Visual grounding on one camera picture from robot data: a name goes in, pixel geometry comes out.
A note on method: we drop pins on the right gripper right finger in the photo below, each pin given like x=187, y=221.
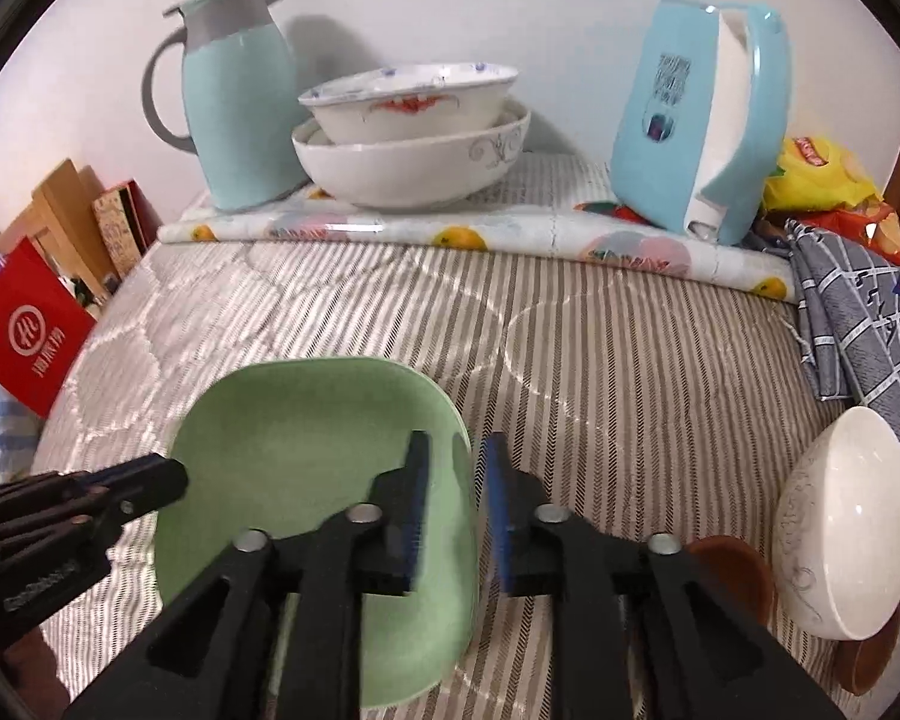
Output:
x=638, y=626

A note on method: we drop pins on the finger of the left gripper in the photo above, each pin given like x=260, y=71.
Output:
x=139, y=483

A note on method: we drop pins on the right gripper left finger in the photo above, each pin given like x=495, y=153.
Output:
x=273, y=626

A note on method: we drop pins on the brown small bowl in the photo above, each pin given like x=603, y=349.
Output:
x=741, y=572
x=859, y=664

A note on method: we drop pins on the green square plate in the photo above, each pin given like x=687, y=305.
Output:
x=283, y=445

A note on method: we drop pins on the white ceramic bowl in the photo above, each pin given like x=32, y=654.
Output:
x=836, y=535

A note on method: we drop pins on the person's left hand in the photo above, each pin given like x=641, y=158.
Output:
x=33, y=672

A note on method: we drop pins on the red paper bag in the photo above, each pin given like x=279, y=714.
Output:
x=42, y=328

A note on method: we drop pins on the striped quilted mat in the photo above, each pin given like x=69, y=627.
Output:
x=643, y=402

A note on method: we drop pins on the patterned small box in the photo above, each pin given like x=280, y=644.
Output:
x=127, y=225

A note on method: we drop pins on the brown cardboard box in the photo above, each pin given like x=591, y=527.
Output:
x=60, y=222

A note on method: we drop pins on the rolled fruit print tablecloth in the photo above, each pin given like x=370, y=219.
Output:
x=549, y=232

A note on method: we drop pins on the large white bowl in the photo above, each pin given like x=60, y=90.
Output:
x=413, y=174

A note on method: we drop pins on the grey checked folded cloth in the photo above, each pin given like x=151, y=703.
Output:
x=848, y=317

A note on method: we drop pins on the light blue thermos jug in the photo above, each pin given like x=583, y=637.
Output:
x=239, y=93

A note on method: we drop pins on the patterned bowl with red design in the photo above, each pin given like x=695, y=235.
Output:
x=403, y=102

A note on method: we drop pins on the red chips bag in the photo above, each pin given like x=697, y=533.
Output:
x=872, y=223

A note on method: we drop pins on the yellow chips bag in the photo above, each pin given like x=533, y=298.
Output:
x=814, y=175

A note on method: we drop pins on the light blue electric kettle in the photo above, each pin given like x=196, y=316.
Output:
x=705, y=119

